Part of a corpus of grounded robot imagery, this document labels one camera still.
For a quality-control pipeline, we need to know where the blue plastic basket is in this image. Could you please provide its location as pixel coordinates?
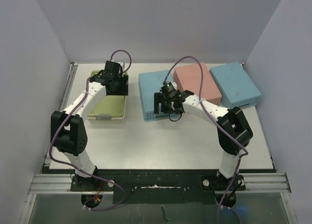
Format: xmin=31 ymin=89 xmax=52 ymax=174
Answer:
xmin=210 ymin=62 xmax=261 ymax=108
xmin=138 ymin=70 xmax=182 ymax=122

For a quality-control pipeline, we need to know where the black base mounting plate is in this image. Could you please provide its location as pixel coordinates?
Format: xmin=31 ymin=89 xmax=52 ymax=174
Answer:
xmin=70 ymin=169 xmax=246 ymax=206

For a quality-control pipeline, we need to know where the pink plastic basket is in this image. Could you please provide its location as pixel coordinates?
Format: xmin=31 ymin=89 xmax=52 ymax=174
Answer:
xmin=173 ymin=62 xmax=222 ymax=105

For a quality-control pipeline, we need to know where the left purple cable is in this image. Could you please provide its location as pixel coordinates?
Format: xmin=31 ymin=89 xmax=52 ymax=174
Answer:
xmin=48 ymin=50 xmax=133 ymax=171

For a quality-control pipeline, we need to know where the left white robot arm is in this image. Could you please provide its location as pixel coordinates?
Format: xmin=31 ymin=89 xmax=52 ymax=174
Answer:
xmin=48 ymin=61 xmax=128 ymax=190

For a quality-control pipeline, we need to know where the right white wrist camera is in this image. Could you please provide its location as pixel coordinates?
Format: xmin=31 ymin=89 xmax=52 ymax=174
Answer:
xmin=163 ymin=81 xmax=178 ymax=89

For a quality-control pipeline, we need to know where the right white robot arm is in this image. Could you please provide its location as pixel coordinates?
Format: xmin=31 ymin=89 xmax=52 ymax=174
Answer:
xmin=154 ymin=82 xmax=254 ymax=189

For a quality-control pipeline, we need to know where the white plastic basket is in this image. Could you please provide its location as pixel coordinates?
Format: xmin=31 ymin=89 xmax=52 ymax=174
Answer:
xmin=86 ymin=71 xmax=129 ymax=124

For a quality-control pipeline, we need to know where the aluminium frame rail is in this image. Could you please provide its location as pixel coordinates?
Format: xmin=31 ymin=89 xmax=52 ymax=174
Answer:
xmin=28 ymin=173 xmax=291 ymax=195

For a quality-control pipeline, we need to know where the green plastic basket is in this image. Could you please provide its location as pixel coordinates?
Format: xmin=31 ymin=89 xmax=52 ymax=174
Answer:
xmin=87 ymin=70 xmax=127 ymax=119

